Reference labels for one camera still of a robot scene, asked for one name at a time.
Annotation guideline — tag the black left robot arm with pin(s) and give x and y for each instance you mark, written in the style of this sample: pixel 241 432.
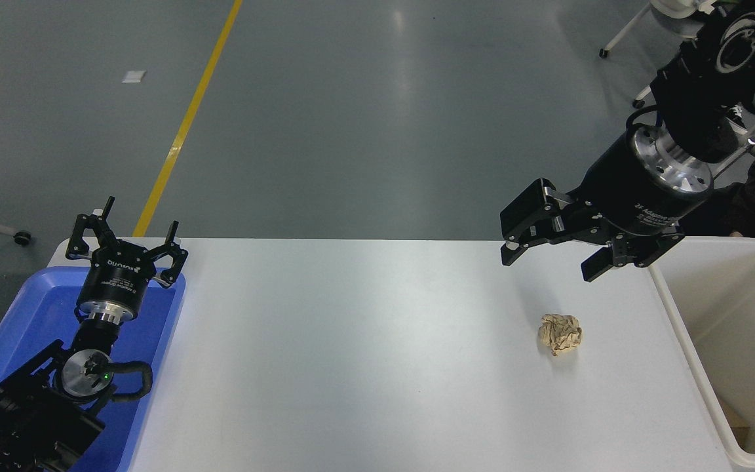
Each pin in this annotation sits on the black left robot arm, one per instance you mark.
pixel 37 413

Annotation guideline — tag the white paper scrap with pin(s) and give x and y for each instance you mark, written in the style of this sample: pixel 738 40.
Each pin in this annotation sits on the white paper scrap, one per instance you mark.
pixel 133 76

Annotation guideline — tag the tan paper ball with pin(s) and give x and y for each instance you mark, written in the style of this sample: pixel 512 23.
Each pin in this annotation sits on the tan paper ball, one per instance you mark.
pixel 560 334

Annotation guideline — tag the large pale plastic bin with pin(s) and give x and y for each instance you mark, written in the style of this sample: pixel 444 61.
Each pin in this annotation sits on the large pale plastic bin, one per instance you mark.
pixel 692 341

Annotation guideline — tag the white wheeled chair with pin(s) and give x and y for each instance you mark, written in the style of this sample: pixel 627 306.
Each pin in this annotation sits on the white wheeled chair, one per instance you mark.
pixel 669 13

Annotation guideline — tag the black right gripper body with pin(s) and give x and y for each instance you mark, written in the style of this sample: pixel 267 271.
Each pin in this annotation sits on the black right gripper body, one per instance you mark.
pixel 620 190

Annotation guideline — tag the blue plastic tray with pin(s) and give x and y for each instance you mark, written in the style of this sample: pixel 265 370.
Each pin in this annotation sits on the blue plastic tray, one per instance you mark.
pixel 30 308

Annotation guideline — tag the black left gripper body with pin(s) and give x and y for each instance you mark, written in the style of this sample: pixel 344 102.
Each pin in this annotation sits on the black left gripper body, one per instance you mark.
pixel 115 275

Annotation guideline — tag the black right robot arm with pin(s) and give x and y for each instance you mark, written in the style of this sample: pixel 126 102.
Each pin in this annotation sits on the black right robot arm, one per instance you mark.
pixel 692 98

